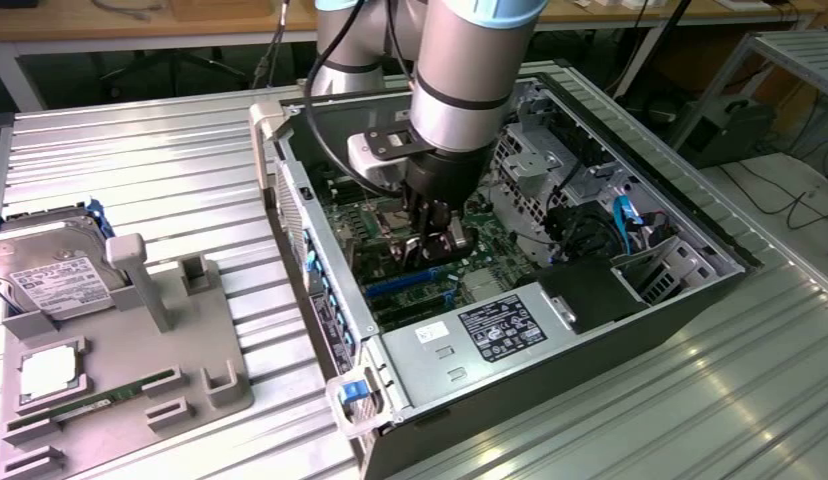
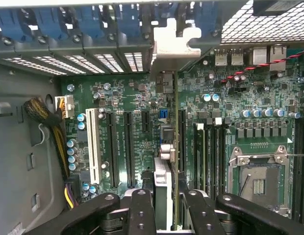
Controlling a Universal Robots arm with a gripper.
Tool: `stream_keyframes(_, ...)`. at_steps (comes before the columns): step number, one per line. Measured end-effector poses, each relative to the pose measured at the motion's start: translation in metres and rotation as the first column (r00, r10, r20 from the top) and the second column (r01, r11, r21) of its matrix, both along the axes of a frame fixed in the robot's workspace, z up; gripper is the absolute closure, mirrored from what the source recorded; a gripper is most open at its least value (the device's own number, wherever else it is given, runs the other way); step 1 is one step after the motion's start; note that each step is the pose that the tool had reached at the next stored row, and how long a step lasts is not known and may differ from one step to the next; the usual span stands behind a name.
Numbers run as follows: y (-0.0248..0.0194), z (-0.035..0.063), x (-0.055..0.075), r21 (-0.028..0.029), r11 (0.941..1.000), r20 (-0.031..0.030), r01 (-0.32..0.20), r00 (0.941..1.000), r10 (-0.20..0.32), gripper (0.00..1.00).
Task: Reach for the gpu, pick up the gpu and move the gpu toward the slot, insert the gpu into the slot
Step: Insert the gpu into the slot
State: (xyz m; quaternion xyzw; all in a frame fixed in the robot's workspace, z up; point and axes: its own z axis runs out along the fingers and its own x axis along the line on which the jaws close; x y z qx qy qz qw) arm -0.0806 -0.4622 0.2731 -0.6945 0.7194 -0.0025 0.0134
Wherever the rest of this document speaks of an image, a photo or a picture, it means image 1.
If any grey power supply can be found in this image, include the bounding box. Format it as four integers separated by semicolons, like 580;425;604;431
379;282;580;412

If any blue wire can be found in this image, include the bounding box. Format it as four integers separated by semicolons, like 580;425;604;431
613;193;647;257

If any green gpu card metal bracket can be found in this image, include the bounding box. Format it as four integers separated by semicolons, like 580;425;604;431
344;213;484;277

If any black camera cable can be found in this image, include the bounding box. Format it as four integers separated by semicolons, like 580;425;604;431
301;0;420;197

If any green motherboard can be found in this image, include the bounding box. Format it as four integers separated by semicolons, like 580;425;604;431
319;169;547;334

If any black chair base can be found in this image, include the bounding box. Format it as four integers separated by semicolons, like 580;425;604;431
93;47;249;99

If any black expansion slot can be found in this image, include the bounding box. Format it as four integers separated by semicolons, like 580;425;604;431
372;292;449;321

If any silver cpu chip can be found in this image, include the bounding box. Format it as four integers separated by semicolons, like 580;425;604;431
20;345;81;401

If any black power supply label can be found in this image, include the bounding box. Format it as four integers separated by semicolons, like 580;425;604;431
457;293;545;362

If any black ram slot bank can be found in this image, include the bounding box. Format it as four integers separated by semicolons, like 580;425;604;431
327;177;373;205

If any metal disk bay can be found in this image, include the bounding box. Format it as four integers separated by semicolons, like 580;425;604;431
612;234;750;307

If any grey case handle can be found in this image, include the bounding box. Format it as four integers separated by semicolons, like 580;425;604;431
324;370;397;440
249;102;297;194

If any hard disk blue carrier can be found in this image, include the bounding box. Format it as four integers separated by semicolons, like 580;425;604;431
0;199;120;321

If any blue expansion slot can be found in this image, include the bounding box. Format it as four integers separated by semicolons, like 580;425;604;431
364;267;435;300

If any grey part rack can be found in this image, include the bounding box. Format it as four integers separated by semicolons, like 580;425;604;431
0;233;257;480

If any black box on floor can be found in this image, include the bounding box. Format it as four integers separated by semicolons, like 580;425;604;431
680;97;787;169

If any metal drive cage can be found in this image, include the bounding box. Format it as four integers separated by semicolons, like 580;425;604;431
493;82;633;251

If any white barcode sticker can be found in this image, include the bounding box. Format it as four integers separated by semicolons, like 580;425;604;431
413;321;453;342

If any thin black disk wire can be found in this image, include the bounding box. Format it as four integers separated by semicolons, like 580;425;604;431
0;273;22;317

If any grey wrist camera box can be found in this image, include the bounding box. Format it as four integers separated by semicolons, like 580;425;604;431
345;127;435;194

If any green ram stick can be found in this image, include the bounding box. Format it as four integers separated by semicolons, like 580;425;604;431
17;368;173;424

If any black rear label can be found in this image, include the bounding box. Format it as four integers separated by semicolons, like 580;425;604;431
309;293;355;374

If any black air duct block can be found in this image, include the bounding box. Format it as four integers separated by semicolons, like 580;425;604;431
512;253;647;335

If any hanging grey cable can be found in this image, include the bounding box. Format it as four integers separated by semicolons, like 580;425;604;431
252;0;293;90

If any wooden desk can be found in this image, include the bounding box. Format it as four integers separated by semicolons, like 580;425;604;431
0;0;823;114

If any blue handle latch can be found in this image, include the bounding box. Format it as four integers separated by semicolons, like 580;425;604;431
337;380;371;404

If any cpu socket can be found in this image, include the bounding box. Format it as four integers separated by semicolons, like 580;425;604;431
372;202;416;236

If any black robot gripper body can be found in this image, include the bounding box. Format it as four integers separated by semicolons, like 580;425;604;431
405;147;489;219

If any black cable bundle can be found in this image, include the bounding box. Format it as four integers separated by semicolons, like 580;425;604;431
544;203;623;262

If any open black pc case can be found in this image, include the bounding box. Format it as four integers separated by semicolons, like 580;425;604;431
249;59;767;480

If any metal slat side table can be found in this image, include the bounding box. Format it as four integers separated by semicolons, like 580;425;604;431
667;28;828;151

